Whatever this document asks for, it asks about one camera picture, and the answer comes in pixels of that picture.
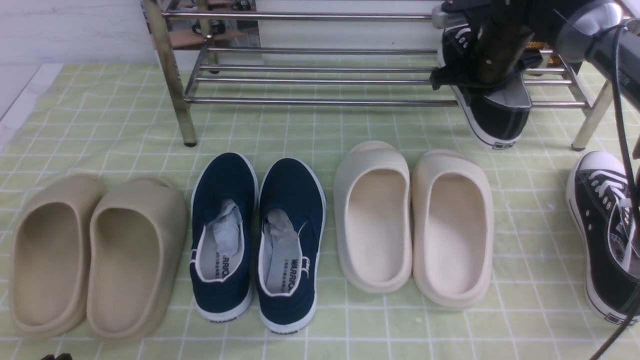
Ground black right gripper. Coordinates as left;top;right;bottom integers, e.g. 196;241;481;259
430;0;542;92

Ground black canvas sneaker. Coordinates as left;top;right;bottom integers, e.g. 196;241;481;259
438;24;532;150
566;151;640;325

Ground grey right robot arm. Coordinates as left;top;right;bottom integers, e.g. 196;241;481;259
429;0;639;107

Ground navy slip-on shoe right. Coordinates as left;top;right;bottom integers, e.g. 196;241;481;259
254;158;327;335

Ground navy slip-on shoe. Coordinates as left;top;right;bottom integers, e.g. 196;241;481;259
189;152;258;323
254;158;327;335

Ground metal shoe rack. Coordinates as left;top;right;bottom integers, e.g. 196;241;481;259
143;0;631;151

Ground navy slip-on shoe left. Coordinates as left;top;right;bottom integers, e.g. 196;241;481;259
189;152;258;323

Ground cream slipper right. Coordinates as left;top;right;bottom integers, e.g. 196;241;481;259
411;149;495;309

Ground cream slipper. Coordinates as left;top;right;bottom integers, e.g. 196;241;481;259
333;140;413;293
411;149;495;309

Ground cream slipper left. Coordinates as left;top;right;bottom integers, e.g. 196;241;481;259
333;140;413;293

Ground green checkered cloth mat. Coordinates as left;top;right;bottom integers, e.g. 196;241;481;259
1;63;615;360

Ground tan slipper right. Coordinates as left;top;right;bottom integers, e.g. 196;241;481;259
86;177;189;342

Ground tan slipper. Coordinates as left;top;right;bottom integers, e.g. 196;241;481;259
8;173;106;339
86;177;189;342

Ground tan slipper left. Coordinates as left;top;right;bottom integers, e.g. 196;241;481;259
8;173;106;339

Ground black left gripper tips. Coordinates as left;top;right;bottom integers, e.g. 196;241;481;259
41;352;73;360

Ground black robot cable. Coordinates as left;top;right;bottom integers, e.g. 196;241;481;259
550;10;640;360

